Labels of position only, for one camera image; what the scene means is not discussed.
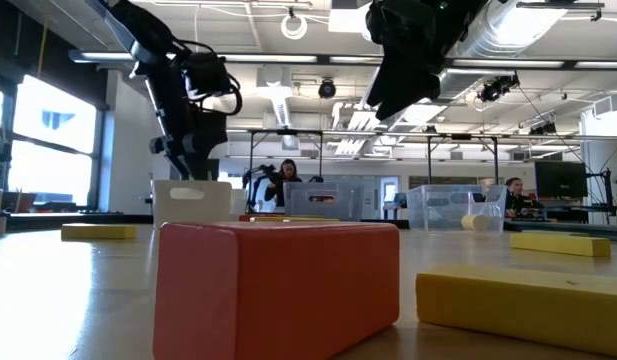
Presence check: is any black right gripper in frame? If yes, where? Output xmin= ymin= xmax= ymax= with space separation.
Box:
xmin=366 ymin=0 xmax=454 ymax=122

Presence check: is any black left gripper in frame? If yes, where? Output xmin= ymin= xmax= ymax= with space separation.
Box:
xmin=132 ymin=52 xmax=228 ymax=181

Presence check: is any yellow arch block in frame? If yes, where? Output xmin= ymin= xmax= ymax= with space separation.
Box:
xmin=249 ymin=216 xmax=341 ymax=224

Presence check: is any yellow rectangular block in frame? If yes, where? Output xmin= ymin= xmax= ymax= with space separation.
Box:
xmin=60 ymin=223 xmax=138 ymax=242
xmin=415 ymin=263 xmax=617 ymax=359

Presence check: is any yellow cylinder block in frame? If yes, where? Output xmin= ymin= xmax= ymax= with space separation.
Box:
xmin=460 ymin=214 xmax=491 ymax=232

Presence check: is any red-orange rectangular block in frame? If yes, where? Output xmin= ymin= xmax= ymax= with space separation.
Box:
xmin=152 ymin=222 xmax=401 ymax=360

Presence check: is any long yellow block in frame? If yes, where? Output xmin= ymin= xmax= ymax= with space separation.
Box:
xmin=508 ymin=230 xmax=613 ymax=259

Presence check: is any white plastic bin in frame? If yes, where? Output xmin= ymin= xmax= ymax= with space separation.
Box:
xmin=152 ymin=179 xmax=249 ymax=230

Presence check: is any long ceiling light strip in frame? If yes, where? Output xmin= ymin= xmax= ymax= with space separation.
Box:
xmin=225 ymin=126 xmax=617 ymax=143

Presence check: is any black ceiling spotlight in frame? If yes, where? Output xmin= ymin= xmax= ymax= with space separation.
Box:
xmin=317 ymin=77 xmax=338 ymax=100

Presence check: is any white ceiling box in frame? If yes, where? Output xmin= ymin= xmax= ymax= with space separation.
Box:
xmin=327 ymin=0 xmax=384 ymax=41

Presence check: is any person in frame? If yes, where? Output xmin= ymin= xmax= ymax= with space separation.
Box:
xmin=502 ymin=176 xmax=544 ymax=219
xmin=264 ymin=158 xmax=304 ymax=208

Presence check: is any clear plastic bin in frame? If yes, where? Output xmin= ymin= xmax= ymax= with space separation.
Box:
xmin=405 ymin=184 xmax=508 ymax=235

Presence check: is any grey plastic bin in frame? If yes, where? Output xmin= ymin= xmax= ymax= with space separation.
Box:
xmin=282 ymin=181 xmax=365 ymax=223

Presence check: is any black ceiling fixture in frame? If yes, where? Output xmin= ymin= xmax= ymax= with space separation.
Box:
xmin=528 ymin=121 xmax=558 ymax=136

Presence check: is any large window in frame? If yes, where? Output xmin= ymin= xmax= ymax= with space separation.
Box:
xmin=0 ymin=74 xmax=105 ymax=211

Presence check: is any black monitor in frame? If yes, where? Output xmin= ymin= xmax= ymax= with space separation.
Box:
xmin=533 ymin=159 xmax=589 ymax=199

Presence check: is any black equipment stand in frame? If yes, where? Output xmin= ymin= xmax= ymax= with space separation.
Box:
xmin=585 ymin=168 xmax=617 ymax=224

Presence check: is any black rig frame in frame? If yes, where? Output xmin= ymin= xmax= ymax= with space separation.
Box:
xmin=247 ymin=128 xmax=324 ymax=214
xmin=426 ymin=132 xmax=500 ymax=186

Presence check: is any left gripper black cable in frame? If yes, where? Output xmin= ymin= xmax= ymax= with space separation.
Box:
xmin=175 ymin=38 xmax=244 ymax=117

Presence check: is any black ceiling camera cluster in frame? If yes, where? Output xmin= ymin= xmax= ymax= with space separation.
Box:
xmin=476 ymin=73 xmax=521 ymax=104

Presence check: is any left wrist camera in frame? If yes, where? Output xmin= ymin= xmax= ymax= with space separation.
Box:
xmin=181 ymin=49 xmax=234 ymax=99

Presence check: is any black ceiling light rail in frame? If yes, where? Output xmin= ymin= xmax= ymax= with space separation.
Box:
xmin=67 ymin=48 xmax=617 ymax=71

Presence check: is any white hanging air duct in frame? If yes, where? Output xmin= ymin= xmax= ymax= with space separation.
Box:
xmin=257 ymin=67 xmax=302 ymax=129

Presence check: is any black aluminium table frame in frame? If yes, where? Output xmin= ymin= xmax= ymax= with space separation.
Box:
xmin=5 ymin=212 xmax=617 ymax=242

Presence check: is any white cable coil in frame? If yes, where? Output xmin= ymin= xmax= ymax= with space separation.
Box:
xmin=280 ymin=6 xmax=309 ymax=41

